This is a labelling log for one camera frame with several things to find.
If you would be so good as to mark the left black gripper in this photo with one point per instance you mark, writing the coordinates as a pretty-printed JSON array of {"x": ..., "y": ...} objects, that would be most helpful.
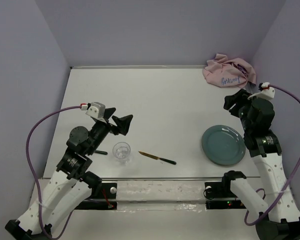
[{"x": 123, "y": 123}]

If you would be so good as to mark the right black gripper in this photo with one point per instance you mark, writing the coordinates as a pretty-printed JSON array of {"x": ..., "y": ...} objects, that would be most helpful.
[{"x": 241, "y": 96}]

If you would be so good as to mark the pink cloth placemat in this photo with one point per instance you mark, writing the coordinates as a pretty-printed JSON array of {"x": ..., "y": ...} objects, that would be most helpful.
[{"x": 229, "y": 73}]

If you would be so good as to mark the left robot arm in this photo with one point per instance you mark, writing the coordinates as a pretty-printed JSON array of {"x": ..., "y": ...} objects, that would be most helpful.
[{"x": 72, "y": 182}]

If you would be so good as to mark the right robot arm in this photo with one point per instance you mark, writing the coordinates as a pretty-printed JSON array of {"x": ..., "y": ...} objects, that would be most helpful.
[{"x": 278, "y": 217}]

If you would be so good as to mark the clear drinking glass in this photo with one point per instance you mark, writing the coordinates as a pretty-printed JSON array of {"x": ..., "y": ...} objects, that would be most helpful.
[{"x": 122, "y": 153}]

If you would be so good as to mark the teal ceramic plate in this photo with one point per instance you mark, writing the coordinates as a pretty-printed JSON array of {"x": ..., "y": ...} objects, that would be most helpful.
[{"x": 223, "y": 145}]

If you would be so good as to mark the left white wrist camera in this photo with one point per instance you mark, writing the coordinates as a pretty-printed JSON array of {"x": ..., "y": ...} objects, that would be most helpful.
[{"x": 96, "y": 110}]

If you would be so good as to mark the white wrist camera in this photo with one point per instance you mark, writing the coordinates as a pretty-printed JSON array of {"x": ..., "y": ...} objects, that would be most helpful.
[
  {"x": 266, "y": 91},
  {"x": 96, "y": 110}
]

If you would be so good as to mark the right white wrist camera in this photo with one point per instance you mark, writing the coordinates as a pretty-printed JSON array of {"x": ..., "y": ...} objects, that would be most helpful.
[{"x": 266, "y": 91}]

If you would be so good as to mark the gold fork black handle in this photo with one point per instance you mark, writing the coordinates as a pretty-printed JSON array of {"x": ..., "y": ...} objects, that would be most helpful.
[{"x": 100, "y": 152}]

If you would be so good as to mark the gold knife black handle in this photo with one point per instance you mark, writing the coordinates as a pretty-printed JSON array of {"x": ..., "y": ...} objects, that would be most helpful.
[{"x": 158, "y": 158}]

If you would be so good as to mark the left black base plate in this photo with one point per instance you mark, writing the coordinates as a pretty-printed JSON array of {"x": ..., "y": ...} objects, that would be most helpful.
[{"x": 101, "y": 199}]

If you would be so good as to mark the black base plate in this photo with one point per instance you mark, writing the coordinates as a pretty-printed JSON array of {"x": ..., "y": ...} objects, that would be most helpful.
[
  {"x": 218, "y": 198},
  {"x": 101, "y": 199}
]

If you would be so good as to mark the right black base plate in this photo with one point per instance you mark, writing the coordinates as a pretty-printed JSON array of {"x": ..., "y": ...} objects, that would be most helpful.
[{"x": 218, "y": 198}]

